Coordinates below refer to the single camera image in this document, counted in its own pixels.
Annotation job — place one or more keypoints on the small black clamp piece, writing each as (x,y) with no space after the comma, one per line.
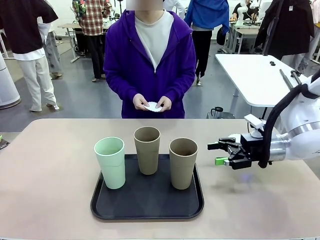
(272,63)

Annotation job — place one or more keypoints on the person in plaid shirt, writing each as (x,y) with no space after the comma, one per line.
(92,20)

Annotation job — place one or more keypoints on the white scalloped paper coaster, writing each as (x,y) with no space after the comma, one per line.
(152,107)

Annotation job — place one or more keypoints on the black backpack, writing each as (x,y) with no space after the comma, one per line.
(221,36)

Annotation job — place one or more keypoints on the person's right forearm purple sleeve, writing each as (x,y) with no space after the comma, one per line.
(117,87)

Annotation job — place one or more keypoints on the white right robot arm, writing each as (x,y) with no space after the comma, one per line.
(300,140)

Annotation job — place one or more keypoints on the person in purple hoodie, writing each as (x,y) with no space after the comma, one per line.
(130,62)

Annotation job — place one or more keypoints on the person's right hand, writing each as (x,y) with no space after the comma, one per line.
(140,101)

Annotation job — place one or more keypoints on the small dark flat plate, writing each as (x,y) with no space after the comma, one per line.
(3,145)

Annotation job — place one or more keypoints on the person in black coat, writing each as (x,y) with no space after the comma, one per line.
(290,27)

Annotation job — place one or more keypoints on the light wooden background desk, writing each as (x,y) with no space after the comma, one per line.
(71,26)

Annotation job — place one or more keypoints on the brown tall cup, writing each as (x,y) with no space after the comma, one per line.
(182,172)
(147,160)

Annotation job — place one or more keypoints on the person's left hand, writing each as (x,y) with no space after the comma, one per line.
(166,103)

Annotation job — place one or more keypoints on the grey background desk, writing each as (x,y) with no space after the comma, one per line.
(243,31)

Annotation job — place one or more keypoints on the black metal rod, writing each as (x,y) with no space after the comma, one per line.
(285,77)
(296,76)

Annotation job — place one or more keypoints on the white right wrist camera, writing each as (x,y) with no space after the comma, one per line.
(255,122)

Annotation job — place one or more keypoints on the small white background robot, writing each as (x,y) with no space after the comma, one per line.
(241,12)

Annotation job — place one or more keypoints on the black plastic serving tray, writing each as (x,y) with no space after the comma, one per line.
(150,200)

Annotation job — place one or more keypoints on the person in blue jacket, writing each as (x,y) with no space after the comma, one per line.
(205,15)

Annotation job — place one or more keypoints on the mint green tall cup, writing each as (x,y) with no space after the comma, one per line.
(112,170)

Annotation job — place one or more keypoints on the person in grey trousers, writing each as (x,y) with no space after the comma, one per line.
(53,55)

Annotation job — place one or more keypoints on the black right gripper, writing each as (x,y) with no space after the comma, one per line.
(252,147)

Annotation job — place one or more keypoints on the person's left forearm purple sleeve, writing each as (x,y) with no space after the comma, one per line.
(182,90)

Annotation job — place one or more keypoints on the white cylindrical air purifier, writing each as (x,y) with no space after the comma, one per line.
(6,85)

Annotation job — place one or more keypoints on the person in black shirt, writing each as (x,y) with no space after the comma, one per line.
(22,25)

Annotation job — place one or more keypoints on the white side table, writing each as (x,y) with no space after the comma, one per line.
(250,75)

